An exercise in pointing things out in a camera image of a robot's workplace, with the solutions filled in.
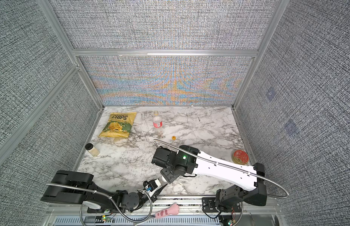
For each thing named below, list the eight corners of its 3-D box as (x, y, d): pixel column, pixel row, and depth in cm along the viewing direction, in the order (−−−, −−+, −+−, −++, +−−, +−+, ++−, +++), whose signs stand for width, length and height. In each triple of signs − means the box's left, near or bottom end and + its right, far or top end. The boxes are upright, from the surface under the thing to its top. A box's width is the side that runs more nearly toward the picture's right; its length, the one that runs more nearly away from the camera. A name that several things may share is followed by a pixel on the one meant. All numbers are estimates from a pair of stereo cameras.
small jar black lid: (91, 157, 93) (83, 149, 85) (93, 151, 96) (86, 143, 88) (98, 157, 93) (91, 149, 85) (100, 151, 96) (94, 143, 88)
